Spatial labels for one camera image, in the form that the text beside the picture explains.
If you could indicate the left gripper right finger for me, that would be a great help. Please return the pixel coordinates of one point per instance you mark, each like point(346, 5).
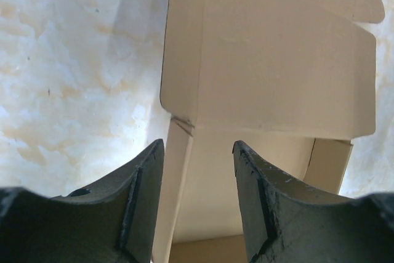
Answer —
point(287, 220)

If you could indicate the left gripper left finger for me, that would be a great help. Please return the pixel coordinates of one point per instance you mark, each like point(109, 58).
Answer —
point(110, 220)

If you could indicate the brown cardboard box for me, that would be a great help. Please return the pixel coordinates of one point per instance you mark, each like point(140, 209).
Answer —
point(293, 79)

